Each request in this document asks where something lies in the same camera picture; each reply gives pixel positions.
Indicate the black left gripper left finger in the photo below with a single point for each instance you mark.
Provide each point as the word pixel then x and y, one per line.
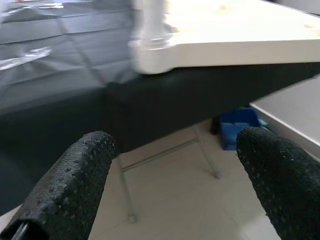
pixel 70 190

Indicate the blue plastic crate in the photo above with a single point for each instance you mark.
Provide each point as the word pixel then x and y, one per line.
pixel 237 122

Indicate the clear tape strip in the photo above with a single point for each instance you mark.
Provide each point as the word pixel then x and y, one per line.
pixel 30 55

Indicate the black table cloth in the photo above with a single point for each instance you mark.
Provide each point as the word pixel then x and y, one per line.
pixel 75 100

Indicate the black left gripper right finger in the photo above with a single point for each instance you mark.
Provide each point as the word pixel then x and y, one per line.
pixel 282 187

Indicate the white plastic table top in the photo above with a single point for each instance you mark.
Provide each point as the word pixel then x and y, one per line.
pixel 225 45

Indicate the white plastic table leg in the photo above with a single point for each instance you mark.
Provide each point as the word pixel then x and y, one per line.
pixel 150 20

